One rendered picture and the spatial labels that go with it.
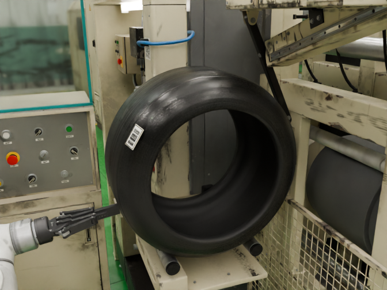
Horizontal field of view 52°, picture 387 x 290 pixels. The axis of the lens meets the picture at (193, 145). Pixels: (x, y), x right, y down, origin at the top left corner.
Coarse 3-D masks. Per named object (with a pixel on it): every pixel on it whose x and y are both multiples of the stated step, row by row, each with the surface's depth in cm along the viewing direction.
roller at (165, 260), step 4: (160, 252) 126; (164, 252) 124; (160, 256) 125; (164, 256) 123; (168, 256) 122; (172, 256) 122; (164, 260) 121; (168, 260) 120; (172, 260) 120; (176, 260) 121; (164, 264) 121; (168, 264) 119; (172, 264) 119; (176, 264) 119; (168, 268) 119; (172, 268) 119; (176, 268) 120; (168, 272) 119; (172, 272) 119; (176, 272) 120
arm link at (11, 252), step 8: (0, 224) 110; (8, 224) 110; (0, 232) 107; (8, 232) 107; (0, 240) 106; (8, 240) 107; (0, 248) 104; (8, 248) 106; (0, 256) 103; (8, 256) 105
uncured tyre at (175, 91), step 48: (144, 96) 112; (192, 96) 105; (240, 96) 109; (144, 144) 104; (240, 144) 146; (288, 144) 119; (144, 192) 107; (240, 192) 147; (288, 192) 129; (144, 240) 116; (192, 240) 117; (240, 240) 123
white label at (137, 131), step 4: (136, 124) 105; (136, 128) 104; (140, 128) 103; (132, 132) 104; (136, 132) 103; (140, 132) 102; (132, 136) 104; (136, 136) 103; (140, 136) 102; (128, 140) 105; (132, 140) 103; (136, 140) 102; (128, 144) 104; (132, 144) 103; (132, 148) 103
